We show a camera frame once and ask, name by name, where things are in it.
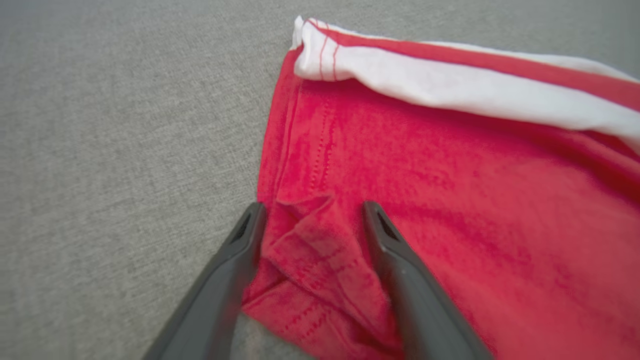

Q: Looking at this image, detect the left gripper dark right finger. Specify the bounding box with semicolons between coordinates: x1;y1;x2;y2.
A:
362;201;493;360

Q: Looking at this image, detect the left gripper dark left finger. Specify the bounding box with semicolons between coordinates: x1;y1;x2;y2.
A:
142;201;267;360

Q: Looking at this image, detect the grey fabric sofa cushion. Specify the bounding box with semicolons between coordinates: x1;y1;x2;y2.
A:
0;0;640;360

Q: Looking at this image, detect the red shorts white stripe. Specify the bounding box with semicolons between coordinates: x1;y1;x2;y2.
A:
241;15;640;360

